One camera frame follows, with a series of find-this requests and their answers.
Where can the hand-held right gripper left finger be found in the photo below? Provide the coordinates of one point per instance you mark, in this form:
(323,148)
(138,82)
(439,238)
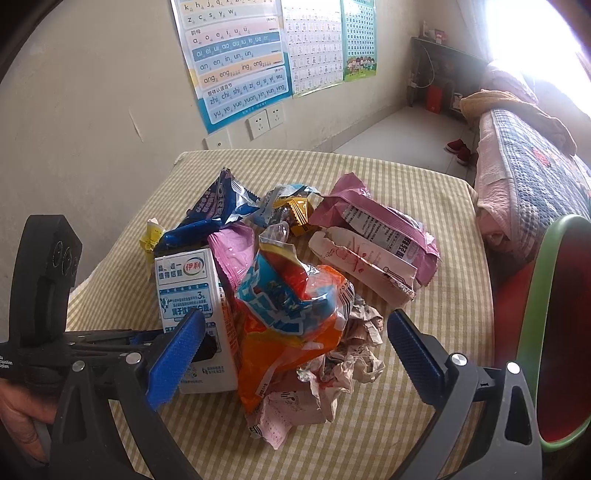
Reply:
(178,357)

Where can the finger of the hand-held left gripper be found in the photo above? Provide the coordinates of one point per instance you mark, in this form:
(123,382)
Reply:
(206,347)
(106,339)

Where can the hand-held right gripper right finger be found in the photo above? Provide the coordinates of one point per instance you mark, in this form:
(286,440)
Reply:
(413,353)

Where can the white blue milk carton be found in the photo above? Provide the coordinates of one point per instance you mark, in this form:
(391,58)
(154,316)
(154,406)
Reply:
(184,286)

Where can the orange blue snack bag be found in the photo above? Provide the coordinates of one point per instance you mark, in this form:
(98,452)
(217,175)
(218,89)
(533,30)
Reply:
(277,350)

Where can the small yellow packet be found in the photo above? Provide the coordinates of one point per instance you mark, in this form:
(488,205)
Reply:
(150,240)

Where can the red green chair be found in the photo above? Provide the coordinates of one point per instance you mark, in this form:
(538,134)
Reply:
(535,300)

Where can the pink snack bag grey back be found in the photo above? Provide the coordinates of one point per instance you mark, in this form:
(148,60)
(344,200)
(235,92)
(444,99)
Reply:
(351,203)

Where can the person's left hand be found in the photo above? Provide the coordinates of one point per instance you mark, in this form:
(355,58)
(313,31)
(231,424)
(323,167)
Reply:
(21,410)

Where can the crumpled brown paper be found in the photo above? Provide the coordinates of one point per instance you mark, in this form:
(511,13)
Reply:
(360,332)

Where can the plain pink snack bag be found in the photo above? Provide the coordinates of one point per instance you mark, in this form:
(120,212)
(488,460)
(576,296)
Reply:
(231,254)

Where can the crumpled pink printed paper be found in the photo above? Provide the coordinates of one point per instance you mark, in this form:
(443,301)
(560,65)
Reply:
(286,415)

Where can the white pink paper wrapper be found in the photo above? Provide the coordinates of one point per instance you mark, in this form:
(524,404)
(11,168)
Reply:
(351,258)

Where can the dark blue snack wrapper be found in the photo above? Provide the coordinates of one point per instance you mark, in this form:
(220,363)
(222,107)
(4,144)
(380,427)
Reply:
(212,203)

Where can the yellow ribbed snack wrapper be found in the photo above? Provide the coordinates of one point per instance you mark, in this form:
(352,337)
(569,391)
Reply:
(304,214)

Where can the light blue silver wrapper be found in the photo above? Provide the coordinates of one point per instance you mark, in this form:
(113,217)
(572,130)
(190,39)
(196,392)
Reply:
(295,191)

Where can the pink quilted bed sheet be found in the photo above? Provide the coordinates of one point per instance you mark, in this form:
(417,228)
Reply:
(494,184)

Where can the patchwork quilt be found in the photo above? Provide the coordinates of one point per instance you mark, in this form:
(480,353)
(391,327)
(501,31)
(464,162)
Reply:
(531,175)

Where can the red bag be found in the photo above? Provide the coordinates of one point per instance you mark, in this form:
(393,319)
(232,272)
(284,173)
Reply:
(434,98)

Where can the orange brown blanket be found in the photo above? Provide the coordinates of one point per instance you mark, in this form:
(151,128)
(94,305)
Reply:
(498,99)

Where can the pink pillow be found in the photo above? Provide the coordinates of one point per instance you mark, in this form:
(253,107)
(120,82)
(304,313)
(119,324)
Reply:
(503,78)

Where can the dark wooden cabinet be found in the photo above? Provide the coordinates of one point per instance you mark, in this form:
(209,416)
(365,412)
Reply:
(443,60)

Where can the white round-port wall plate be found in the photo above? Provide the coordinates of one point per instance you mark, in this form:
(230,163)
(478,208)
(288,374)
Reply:
(217,139)

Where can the white wall socket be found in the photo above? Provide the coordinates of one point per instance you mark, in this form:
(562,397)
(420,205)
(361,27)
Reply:
(257,125)
(277,117)

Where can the blue letter wall poster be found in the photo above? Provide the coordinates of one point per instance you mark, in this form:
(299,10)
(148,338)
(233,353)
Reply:
(231,60)

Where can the white chart wall poster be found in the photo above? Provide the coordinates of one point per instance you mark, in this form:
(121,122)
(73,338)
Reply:
(314,46)

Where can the green chart wall poster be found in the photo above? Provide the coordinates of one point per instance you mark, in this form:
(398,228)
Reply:
(358,37)

